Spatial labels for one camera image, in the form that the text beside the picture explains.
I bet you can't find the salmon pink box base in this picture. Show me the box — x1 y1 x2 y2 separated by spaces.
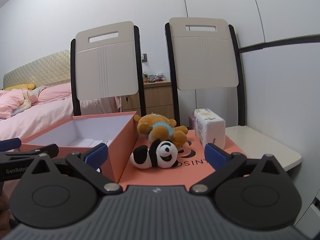
20 112 138 183

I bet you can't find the salmon pink box lid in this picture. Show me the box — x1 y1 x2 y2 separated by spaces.
119 130 214 189

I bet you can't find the white tissue pack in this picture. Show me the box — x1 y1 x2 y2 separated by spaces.
194 108 226 149

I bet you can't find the black white panda plush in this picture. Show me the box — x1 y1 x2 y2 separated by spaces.
129 139 178 169

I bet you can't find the brown teddy bear plush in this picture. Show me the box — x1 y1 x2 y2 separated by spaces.
133 113 188 148

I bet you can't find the clutter on nightstand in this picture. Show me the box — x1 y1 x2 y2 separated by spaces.
143 72 165 83

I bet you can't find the bed with pink sheet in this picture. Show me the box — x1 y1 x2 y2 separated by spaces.
0 97 120 140

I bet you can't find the pink crumpled duvet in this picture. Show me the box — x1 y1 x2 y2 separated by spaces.
0 86 47 119

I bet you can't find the pink pillow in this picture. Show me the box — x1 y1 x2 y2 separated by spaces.
36 83 72 104

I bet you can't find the yellow plush on bed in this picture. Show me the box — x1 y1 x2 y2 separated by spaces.
4 83 35 91

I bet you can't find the beige quilted headboard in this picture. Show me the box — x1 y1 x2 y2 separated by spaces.
3 49 71 88

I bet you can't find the small pink box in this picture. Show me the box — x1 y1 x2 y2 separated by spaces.
189 115 195 129

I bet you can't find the left beige folding chair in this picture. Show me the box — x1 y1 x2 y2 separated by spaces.
70 21 146 116

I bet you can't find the beige folding chair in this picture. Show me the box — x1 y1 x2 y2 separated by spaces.
70 21 146 116
165 17 302 171

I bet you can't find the wooden nightstand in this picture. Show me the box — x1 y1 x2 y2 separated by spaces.
121 81 174 119

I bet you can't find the right beige folding chair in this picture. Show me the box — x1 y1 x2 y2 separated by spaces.
165 17 302 171

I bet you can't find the wall socket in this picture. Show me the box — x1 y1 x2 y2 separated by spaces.
141 54 148 63

